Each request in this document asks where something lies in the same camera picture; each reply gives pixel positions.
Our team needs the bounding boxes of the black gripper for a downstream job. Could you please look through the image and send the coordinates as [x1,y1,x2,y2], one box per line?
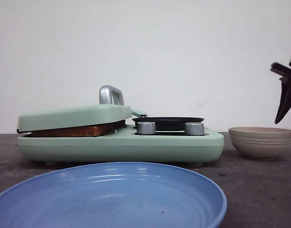
[270,62,291,124]

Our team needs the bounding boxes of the beige ribbed bowl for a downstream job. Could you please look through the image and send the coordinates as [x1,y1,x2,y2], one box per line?
[228,127,291,160]

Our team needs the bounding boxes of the white bread slice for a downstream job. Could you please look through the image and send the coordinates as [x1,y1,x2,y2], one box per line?
[30,120,125,137]

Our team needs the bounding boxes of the mint green breakfast maker base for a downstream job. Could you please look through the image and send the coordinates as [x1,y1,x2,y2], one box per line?
[17,125,225,163]

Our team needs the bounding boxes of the right silver control knob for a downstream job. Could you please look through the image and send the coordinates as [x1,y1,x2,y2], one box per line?
[185,122,205,136]

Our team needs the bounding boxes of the silver control knob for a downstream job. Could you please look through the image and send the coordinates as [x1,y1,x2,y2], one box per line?
[185,122,205,136]
[137,122,156,135]

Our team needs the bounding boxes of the left silver control knob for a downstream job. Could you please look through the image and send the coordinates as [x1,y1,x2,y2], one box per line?
[137,122,156,135]

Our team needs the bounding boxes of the blue round plate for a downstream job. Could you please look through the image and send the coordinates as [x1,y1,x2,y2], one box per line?
[0,162,227,228]

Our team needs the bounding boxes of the black frying pan green handle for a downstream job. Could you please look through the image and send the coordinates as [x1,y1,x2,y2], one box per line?
[131,109,204,131]

